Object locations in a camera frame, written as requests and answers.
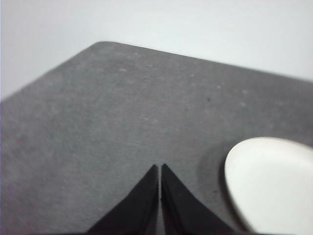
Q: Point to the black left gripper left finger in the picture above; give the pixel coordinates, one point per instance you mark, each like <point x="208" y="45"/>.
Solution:
<point x="137" y="210"/>

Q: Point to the white round plate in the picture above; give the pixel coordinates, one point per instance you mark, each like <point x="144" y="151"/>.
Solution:
<point x="269" y="181"/>

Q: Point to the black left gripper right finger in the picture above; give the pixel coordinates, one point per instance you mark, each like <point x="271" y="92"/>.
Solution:
<point x="181" y="210"/>

